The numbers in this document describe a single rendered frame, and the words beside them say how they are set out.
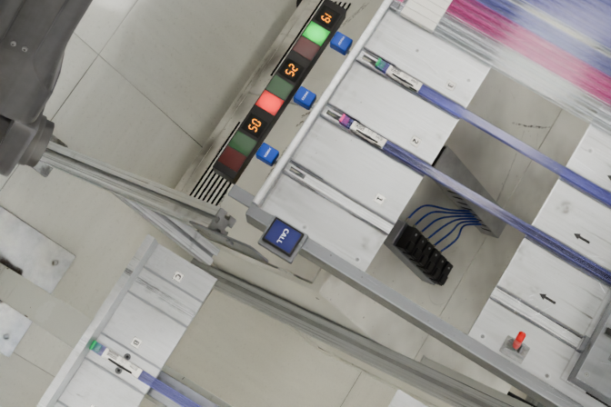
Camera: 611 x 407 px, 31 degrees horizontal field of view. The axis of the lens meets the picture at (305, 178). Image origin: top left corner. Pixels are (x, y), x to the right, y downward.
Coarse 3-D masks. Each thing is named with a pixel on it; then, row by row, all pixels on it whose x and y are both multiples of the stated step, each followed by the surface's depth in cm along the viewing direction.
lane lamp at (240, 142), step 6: (240, 132) 171; (234, 138) 171; (240, 138) 171; (246, 138) 171; (228, 144) 171; (234, 144) 171; (240, 144) 171; (246, 144) 171; (252, 144) 171; (240, 150) 170; (246, 150) 170
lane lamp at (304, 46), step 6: (300, 42) 175; (306, 42) 175; (312, 42) 175; (294, 48) 175; (300, 48) 175; (306, 48) 175; (312, 48) 175; (318, 48) 175; (300, 54) 175; (306, 54) 175; (312, 54) 175
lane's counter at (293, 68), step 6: (288, 60) 174; (282, 66) 174; (288, 66) 174; (294, 66) 174; (300, 66) 174; (282, 72) 174; (288, 72) 174; (294, 72) 174; (300, 72) 174; (288, 78) 174; (294, 78) 174
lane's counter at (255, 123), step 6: (252, 114) 172; (246, 120) 172; (252, 120) 172; (258, 120) 172; (246, 126) 172; (252, 126) 172; (258, 126) 172; (264, 126) 172; (252, 132) 171; (258, 132) 171
